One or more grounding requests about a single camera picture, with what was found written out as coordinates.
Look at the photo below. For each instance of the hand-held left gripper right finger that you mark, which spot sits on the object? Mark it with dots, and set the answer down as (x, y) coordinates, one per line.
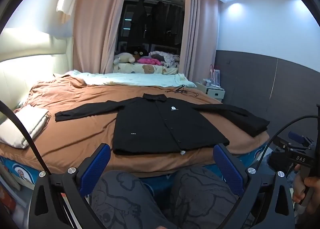
(227, 169)

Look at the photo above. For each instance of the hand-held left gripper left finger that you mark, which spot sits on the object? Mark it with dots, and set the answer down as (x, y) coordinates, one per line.
(96, 169)

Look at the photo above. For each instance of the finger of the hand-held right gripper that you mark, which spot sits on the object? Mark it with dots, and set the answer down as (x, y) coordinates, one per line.
(295, 136)
(285, 145)

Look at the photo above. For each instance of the black jacket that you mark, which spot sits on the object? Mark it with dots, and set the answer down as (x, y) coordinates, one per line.
(162, 124)

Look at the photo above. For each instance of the pile of printed clothes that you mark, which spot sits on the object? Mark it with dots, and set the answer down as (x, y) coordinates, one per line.
(166, 57)

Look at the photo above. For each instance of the person's right hand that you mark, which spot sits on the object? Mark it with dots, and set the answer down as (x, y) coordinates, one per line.
(314, 190)

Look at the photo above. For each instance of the person's right leg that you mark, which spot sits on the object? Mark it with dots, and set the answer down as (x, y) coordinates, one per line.
(200, 194)

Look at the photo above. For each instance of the person's leg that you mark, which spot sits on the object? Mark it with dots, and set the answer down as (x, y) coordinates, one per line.
(200, 194)
(125, 201)

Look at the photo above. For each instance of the brown bed blanket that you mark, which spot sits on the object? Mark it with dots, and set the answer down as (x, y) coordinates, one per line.
(75, 131)

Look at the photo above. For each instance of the person's left leg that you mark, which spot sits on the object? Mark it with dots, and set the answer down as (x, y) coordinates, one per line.
(125, 201)

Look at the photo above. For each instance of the white nightstand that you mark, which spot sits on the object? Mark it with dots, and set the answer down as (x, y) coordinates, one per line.
(212, 92)

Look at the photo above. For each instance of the blue printed bed sheet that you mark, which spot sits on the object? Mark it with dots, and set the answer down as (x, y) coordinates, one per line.
(17, 171)

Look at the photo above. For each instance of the white folded pillow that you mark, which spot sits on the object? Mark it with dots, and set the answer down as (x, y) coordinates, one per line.
(20, 126)

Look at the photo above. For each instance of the light blue blanket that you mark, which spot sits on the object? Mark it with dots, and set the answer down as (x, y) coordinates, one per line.
(130, 79)

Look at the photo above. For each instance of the bear print bedding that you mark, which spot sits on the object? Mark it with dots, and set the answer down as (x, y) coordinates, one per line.
(147, 69)

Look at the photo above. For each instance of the cream plush toy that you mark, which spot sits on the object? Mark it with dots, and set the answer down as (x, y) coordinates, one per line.
(125, 57)

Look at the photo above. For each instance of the cream padded headboard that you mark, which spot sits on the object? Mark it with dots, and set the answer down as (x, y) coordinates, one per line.
(30, 74)

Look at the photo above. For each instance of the pink cloth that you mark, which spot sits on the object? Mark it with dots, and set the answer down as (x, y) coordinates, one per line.
(148, 61)

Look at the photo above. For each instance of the dark brown plush toy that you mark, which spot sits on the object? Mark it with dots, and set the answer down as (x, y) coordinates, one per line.
(138, 52)

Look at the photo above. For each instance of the pink curtain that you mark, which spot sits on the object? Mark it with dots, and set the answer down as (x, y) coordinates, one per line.
(95, 31)
(200, 39)

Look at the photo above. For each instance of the dark hanging garment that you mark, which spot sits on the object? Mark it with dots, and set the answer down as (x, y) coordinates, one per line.
(138, 21)
(166, 21)

